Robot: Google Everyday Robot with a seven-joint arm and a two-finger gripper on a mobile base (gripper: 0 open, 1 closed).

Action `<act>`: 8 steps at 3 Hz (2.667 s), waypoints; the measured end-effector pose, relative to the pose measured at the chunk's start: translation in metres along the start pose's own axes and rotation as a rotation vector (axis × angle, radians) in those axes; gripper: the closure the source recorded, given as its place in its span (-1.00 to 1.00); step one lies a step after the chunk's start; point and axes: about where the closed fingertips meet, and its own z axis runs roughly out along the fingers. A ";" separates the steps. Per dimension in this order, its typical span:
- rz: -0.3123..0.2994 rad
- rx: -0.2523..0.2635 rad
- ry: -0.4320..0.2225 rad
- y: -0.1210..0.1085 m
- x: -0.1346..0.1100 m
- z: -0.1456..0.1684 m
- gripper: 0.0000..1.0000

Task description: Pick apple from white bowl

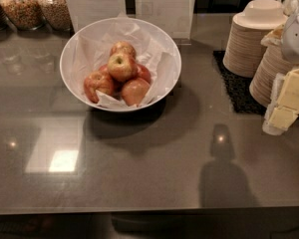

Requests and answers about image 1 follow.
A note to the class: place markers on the black rubber mat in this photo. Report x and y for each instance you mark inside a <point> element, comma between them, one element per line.
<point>237,88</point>

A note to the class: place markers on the right paper bowl stack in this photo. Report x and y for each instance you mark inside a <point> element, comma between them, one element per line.
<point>271,64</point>

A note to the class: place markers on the left acrylic sign holder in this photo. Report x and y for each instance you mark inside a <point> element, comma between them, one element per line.
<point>85,12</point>

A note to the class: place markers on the back red apple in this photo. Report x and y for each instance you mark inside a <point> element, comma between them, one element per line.
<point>124,47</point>

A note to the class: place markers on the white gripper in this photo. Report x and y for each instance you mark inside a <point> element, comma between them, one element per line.
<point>297,39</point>

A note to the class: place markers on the paper bowl stack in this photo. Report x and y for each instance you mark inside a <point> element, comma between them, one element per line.
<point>244,51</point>
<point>271,64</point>

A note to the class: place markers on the middle glass cereal jar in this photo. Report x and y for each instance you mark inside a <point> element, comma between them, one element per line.
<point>24,14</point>

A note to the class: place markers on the yellow-red apple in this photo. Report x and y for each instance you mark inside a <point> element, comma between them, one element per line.
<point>122,67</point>

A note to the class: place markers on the left red apple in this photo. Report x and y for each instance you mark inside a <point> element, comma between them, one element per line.
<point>98,81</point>

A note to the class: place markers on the middle hidden red apple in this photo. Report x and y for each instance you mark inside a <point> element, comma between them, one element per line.
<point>103,68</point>

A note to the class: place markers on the white bowl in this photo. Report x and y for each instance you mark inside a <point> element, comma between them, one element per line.
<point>69,55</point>

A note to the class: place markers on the left paper bowl stack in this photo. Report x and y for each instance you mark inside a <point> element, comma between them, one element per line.
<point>244,51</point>

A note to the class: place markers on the front right red apple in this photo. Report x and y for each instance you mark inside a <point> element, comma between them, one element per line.
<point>134,91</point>

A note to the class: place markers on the right glass cereal jar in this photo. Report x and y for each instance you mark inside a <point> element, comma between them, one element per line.
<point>56,14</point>

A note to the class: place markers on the white paper liner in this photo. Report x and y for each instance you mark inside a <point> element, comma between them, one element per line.
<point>89,48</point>

